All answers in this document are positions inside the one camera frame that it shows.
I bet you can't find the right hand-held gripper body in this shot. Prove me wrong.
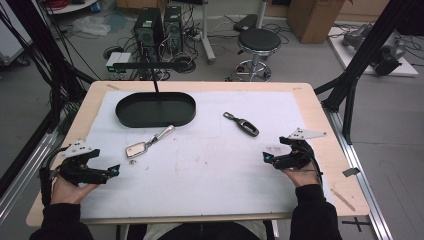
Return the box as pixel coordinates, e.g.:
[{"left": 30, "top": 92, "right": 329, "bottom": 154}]
[{"left": 273, "top": 127, "right": 328, "bottom": 172}]

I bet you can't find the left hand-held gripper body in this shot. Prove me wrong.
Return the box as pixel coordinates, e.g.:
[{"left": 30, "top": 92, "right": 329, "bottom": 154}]
[{"left": 54, "top": 139, "right": 109, "bottom": 186}]

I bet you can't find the black car key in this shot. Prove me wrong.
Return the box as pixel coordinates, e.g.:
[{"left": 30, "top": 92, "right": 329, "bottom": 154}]
[{"left": 222, "top": 111, "right": 260, "bottom": 138}]

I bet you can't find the black oval tray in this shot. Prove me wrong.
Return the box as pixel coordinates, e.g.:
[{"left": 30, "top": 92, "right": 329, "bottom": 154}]
[{"left": 115, "top": 91, "right": 197, "bottom": 129}]

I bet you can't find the person's right hand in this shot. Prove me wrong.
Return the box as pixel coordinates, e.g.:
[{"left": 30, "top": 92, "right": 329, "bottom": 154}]
[{"left": 282, "top": 163, "right": 322, "bottom": 188}]

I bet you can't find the person's left hand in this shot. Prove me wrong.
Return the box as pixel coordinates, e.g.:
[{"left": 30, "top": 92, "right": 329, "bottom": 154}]
[{"left": 49, "top": 175, "right": 99, "bottom": 205}]

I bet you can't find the grey tape piece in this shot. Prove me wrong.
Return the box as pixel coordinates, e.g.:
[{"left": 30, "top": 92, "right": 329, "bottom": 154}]
[{"left": 341, "top": 167, "right": 362, "bottom": 178}]

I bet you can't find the thin wooden stick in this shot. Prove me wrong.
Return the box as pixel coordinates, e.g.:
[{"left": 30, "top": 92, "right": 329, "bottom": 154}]
[{"left": 330, "top": 187, "right": 357, "bottom": 213}]

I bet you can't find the white table mat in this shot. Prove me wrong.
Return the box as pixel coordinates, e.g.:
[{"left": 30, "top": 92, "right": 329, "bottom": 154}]
[{"left": 79, "top": 90, "right": 337, "bottom": 220}]

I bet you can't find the black tape cross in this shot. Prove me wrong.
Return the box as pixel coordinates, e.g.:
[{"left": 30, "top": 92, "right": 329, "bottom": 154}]
[{"left": 341, "top": 216, "right": 372, "bottom": 233}]

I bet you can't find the white power supply box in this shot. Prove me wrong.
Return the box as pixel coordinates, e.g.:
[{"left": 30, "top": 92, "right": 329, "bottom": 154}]
[{"left": 105, "top": 51, "right": 133, "bottom": 81}]

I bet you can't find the person's body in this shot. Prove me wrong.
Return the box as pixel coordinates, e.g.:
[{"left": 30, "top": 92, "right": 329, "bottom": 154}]
[{"left": 125, "top": 220, "right": 275, "bottom": 240}]

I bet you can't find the black round stool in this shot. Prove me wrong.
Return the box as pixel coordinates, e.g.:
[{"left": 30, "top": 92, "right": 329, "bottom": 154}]
[{"left": 225, "top": 27, "right": 283, "bottom": 83}]

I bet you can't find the brown cardboard box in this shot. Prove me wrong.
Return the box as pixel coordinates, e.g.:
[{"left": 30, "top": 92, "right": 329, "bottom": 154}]
[{"left": 287, "top": 0, "right": 346, "bottom": 45}]

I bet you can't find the black flat floor device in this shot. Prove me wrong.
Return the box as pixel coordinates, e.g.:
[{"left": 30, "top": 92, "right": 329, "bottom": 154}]
[{"left": 232, "top": 13, "right": 259, "bottom": 33}]

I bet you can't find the clear plastic bag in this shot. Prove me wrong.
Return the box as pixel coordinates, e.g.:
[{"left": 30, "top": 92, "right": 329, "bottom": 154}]
[{"left": 70, "top": 15, "right": 112, "bottom": 37}]

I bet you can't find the white stand leg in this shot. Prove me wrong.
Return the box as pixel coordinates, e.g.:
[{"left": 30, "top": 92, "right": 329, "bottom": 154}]
[{"left": 199, "top": 0, "right": 218, "bottom": 65}]

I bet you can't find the large black computer tower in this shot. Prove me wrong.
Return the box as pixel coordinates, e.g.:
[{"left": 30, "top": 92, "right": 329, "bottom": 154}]
[{"left": 132, "top": 7, "right": 165, "bottom": 63}]

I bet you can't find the grey machine on board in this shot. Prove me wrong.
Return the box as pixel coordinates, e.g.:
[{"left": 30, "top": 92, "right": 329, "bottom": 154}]
[{"left": 342, "top": 23, "right": 408, "bottom": 77}]

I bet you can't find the white floor board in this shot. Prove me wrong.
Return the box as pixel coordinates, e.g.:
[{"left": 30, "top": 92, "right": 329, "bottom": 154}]
[{"left": 327, "top": 25, "right": 420, "bottom": 78}]

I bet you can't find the slim black computer tower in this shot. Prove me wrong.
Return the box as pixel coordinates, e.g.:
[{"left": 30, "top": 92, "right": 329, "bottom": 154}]
[{"left": 163, "top": 5, "right": 184, "bottom": 55}]

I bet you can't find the left hand-held gripper cable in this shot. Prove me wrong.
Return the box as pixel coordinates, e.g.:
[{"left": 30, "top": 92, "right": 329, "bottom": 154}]
[{"left": 38, "top": 145, "right": 72, "bottom": 208}]

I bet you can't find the aluminium rail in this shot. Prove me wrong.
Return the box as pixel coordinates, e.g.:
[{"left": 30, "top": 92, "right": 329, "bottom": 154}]
[
  {"left": 0, "top": 131, "right": 60, "bottom": 224},
  {"left": 322, "top": 107, "right": 395, "bottom": 240}
]

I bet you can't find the black metal frame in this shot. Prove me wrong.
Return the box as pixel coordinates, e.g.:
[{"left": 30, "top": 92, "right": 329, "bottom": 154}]
[
  {"left": 0, "top": 0, "right": 98, "bottom": 198},
  {"left": 313, "top": 0, "right": 424, "bottom": 146}
]

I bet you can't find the black camera stand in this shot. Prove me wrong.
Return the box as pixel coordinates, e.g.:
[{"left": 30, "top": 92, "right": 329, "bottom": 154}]
[{"left": 112, "top": 61, "right": 183, "bottom": 95}]

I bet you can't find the coiled black cable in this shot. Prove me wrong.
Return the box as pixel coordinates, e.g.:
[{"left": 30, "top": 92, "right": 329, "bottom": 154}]
[{"left": 172, "top": 52, "right": 198, "bottom": 74}]

